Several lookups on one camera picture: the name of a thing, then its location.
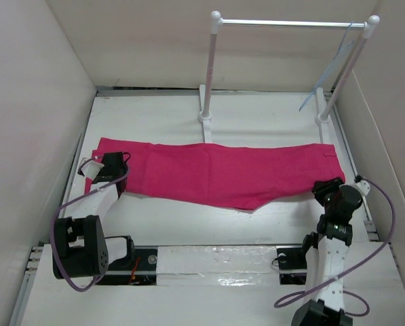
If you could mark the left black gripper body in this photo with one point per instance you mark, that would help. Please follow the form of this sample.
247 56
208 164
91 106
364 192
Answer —
100 173

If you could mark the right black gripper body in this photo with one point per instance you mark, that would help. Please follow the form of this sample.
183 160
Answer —
330 187

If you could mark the pink trousers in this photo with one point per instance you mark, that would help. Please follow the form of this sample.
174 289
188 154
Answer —
227 177

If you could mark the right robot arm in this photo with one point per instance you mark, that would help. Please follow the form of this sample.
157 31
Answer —
325 252

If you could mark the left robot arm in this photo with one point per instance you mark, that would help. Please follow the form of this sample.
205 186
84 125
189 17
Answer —
82 249

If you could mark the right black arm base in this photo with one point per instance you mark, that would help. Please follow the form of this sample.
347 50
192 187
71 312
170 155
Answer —
291 262

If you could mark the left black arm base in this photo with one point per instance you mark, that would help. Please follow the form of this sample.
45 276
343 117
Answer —
137 271

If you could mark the white clothes rack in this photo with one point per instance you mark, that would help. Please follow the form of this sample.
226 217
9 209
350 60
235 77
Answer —
322 119

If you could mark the silver taped centre panel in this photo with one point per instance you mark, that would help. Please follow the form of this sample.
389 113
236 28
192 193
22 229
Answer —
230 266

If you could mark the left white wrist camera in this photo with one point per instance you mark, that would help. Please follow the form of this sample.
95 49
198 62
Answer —
90 168

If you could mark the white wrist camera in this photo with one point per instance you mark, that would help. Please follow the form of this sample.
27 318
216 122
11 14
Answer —
90 168
361 185

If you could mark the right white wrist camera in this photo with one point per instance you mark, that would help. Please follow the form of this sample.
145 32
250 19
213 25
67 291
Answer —
361 185

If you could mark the light blue wire hanger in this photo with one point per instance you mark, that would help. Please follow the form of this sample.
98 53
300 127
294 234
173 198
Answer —
342 50

